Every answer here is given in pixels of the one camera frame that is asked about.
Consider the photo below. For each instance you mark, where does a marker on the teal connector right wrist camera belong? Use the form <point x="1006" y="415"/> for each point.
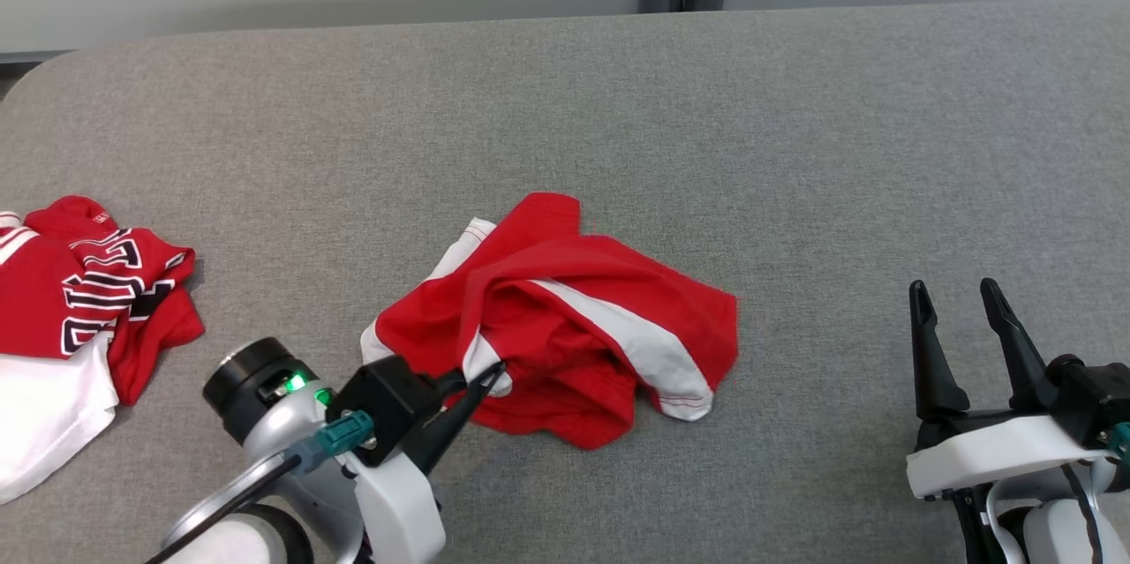
<point x="1121" y="442"/>

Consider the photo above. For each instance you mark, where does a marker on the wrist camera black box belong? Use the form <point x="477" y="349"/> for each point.
<point x="1090" y="396"/>
<point x="384" y="401"/>

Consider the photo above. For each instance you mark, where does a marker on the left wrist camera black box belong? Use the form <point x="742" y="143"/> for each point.
<point x="384" y="401"/>

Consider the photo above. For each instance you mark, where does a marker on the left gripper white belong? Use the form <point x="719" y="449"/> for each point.
<point x="402" y="511"/>

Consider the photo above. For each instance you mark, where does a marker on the teal connector wrist camera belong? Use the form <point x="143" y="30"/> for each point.
<point x="344" y="436"/>
<point x="1121" y="442"/>

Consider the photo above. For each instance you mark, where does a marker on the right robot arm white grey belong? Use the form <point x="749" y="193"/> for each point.
<point x="1050" y="537"/>

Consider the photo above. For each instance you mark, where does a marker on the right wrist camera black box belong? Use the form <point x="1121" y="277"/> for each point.
<point x="1090" y="396"/>

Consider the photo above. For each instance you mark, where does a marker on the teal connector left wrist camera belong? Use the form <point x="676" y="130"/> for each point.
<point x="344" y="436"/>

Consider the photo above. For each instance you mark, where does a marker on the red white lettered jersey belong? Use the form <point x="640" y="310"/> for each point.
<point x="62" y="299"/>

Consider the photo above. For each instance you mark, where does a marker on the red shorts with white stripe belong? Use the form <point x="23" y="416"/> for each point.
<point x="583" y="299"/>

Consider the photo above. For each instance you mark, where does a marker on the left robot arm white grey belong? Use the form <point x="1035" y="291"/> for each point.
<point x="269" y="432"/>

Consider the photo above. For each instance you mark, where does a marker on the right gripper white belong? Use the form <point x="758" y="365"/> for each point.
<point x="989" y="454"/>

